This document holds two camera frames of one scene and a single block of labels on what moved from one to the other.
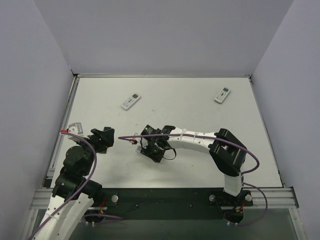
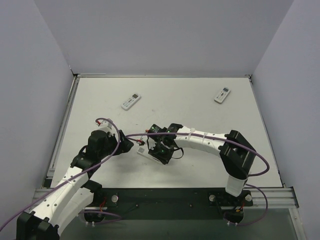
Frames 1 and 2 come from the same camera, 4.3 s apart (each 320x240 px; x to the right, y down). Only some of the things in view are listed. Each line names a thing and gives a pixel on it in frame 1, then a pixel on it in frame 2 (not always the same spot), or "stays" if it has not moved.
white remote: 132,100 stays
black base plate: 169,203 stays
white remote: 222,95 stays
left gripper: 100,139 → 125,144
